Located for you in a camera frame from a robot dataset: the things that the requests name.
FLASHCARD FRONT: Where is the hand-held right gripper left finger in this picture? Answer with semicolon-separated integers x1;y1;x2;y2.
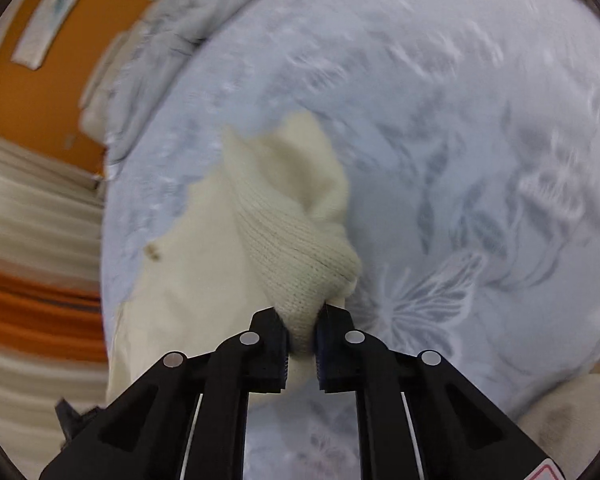
39;307;290;480

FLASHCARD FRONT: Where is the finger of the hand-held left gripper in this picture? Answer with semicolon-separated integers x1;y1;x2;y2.
55;397;102;450

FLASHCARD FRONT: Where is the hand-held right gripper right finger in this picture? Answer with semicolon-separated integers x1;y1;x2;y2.
315;305;566;480

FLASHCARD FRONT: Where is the cream knitted cardigan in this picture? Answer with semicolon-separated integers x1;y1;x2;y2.
104;111;364;455

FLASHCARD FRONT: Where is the orange curtain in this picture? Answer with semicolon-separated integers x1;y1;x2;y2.
0;264;108;363

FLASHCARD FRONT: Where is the bed with butterfly sheet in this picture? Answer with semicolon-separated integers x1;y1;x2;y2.
100;0;600;480

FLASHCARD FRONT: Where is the beige padded headboard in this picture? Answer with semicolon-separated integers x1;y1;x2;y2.
79;22;148;136

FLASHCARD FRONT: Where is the grey duvet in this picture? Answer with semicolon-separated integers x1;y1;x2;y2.
80;0;301;161

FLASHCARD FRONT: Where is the white framed wall picture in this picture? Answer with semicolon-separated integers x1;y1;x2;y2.
10;0;117;69

